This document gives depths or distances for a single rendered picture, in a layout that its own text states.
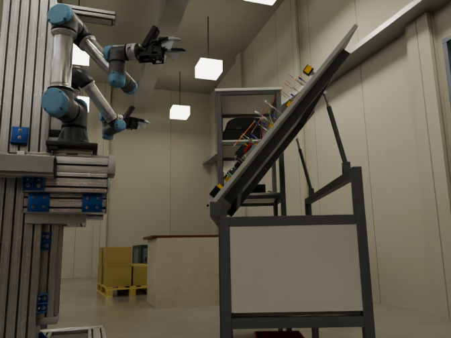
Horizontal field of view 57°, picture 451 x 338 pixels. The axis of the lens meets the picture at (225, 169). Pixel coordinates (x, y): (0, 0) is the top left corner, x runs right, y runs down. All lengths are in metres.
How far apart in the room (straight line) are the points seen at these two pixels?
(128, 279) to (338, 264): 4.98
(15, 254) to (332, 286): 1.44
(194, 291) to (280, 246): 3.44
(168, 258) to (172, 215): 6.40
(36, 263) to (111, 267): 4.29
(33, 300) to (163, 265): 2.95
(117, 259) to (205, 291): 1.80
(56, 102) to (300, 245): 1.21
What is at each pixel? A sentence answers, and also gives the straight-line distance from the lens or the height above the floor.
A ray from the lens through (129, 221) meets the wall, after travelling 11.19.
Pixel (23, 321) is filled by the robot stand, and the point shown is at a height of 0.36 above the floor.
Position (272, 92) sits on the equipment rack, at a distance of 3.16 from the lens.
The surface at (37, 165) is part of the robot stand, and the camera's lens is 1.91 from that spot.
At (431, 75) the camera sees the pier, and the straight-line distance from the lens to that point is 4.65.
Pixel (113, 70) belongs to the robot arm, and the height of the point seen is 1.46.
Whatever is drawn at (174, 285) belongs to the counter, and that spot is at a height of 0.25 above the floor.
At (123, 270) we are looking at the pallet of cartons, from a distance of 6.45.
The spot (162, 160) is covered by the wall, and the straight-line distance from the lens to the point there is 11.52.
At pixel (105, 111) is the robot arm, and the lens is 2.73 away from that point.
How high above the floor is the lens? 0.68
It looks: 11 degrees up
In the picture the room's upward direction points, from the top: 1 degrees counter-clockwise
